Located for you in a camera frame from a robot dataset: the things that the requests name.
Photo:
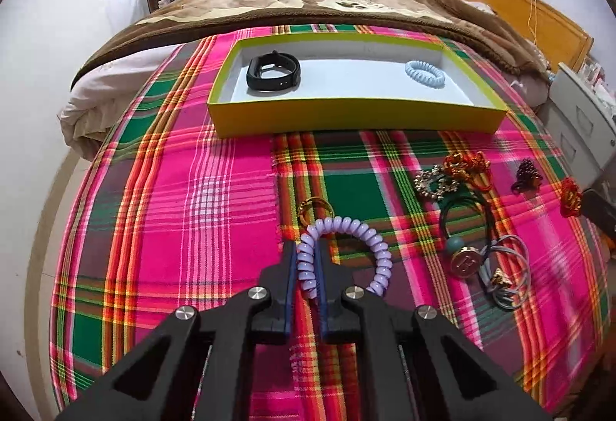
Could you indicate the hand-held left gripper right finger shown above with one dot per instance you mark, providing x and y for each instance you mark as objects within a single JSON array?
[{"x": 323, "y": 293}]

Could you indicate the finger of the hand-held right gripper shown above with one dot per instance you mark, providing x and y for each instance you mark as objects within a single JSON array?
[{"x": 599, "y": 216}]

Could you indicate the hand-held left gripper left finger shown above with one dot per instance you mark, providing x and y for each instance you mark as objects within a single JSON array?
[{"x": 288, "y": 291}]

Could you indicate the gold crystal hair clip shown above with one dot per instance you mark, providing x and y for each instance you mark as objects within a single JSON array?
[{"x": 430, "y": 182}]

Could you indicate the yellow-green cardboard box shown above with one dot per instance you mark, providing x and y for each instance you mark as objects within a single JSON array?
[{"x": 337, "y": 115}]

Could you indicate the white drawer cabinet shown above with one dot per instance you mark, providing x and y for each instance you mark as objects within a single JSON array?
[{"x": 572, "y": 113}]

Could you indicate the pink plaid cloth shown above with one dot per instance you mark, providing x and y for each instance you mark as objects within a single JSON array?
[{"x": 192, "y": 209}]

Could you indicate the black fitness band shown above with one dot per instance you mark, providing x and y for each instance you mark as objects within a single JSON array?
[{"x": 288, "y": 79}]

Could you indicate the wooden headboard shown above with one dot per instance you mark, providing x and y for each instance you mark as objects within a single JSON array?
[{"x": 529, "y": 11}]

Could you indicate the brown patterned blanket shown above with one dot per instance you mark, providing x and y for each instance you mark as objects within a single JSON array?
[{"x": 361, "y": 16}]

